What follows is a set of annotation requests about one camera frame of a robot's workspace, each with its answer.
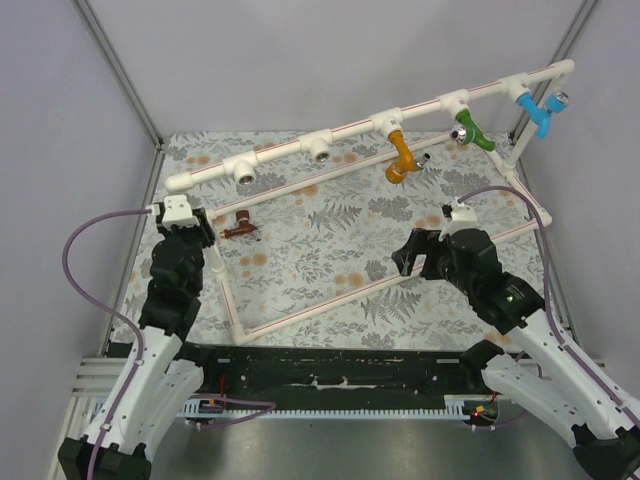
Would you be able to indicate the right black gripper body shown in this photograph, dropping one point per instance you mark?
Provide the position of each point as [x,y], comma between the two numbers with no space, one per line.
[426,256]

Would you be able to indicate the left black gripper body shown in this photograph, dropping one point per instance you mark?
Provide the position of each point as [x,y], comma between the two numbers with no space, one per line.
[198,231]

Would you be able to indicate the brown water faucet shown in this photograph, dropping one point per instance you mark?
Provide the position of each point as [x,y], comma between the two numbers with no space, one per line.
[243,227]

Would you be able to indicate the orange water faucet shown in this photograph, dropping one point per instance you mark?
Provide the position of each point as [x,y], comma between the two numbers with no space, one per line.
[405,162]

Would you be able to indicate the white PVC pipe frame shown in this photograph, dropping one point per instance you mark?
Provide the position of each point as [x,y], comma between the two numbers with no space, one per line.
[539,83]

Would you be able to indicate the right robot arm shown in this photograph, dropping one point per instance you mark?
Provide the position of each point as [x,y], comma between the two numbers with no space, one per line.
[590,412]

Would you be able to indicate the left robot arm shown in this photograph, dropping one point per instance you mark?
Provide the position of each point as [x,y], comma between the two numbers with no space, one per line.
[155,382]

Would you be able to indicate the green water faucet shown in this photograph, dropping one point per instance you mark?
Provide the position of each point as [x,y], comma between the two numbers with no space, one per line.
[466,132]

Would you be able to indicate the blue water faucet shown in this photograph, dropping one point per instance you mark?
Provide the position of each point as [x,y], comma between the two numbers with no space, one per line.
[542,115]

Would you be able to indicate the floral patterned table mat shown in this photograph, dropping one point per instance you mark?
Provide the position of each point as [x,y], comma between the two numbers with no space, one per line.
[328,229]

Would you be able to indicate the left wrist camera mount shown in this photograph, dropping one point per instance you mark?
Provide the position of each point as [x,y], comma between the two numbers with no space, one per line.
[173,211]

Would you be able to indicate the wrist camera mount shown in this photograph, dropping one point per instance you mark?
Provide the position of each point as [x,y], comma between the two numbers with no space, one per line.
[459,216]
[173,211]

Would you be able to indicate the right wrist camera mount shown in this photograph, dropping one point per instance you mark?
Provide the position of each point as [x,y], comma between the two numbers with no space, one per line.
[459,216]

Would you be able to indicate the white slotted cable duct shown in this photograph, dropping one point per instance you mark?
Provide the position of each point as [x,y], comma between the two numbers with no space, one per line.
[228,410]

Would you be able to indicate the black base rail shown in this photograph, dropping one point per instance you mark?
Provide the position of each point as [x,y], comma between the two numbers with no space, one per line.
[349,377]

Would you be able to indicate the aluminium frame profile right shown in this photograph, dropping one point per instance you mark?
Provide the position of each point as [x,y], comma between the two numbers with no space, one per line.
[576,28]

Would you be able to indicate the aluminium frame profile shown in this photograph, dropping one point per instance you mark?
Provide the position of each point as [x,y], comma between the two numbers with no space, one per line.
[107,50]
[576,28]

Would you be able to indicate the aluminium frame profile left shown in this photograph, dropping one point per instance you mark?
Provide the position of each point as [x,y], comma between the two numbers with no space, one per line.
[107,50]

